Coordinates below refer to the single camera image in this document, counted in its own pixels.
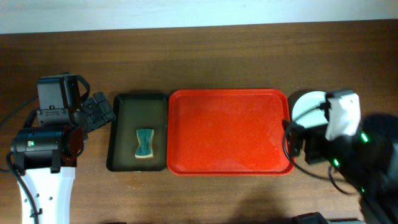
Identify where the red plastic tray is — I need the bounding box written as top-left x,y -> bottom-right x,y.
167,89 -> 294,176

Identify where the pale green plate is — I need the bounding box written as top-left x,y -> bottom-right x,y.
291,91 -> 328,128

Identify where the green yellow sponge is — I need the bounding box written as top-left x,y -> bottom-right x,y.
135,129 -> 154,159

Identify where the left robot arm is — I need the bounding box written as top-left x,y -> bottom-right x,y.
6,73 -> 116,223

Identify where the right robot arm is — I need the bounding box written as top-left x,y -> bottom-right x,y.
282,114 -> 397,223

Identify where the black plastic tray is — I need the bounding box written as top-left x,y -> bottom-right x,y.
106,93 -> 169,172

